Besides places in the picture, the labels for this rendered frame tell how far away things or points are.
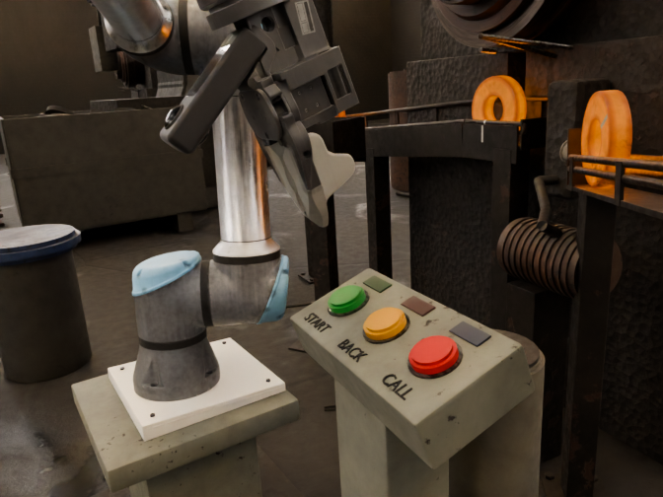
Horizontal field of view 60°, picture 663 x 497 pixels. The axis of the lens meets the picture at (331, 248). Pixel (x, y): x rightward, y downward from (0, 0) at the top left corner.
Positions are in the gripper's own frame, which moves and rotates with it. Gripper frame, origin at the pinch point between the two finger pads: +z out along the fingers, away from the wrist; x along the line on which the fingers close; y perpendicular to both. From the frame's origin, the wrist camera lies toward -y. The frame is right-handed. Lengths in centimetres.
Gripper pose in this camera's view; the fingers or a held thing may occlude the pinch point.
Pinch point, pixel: (312, 218)
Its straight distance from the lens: 55.6
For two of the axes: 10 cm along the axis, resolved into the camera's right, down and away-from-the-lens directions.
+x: -4.6, -2.1, 8.6
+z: 3.6, 8.5, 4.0
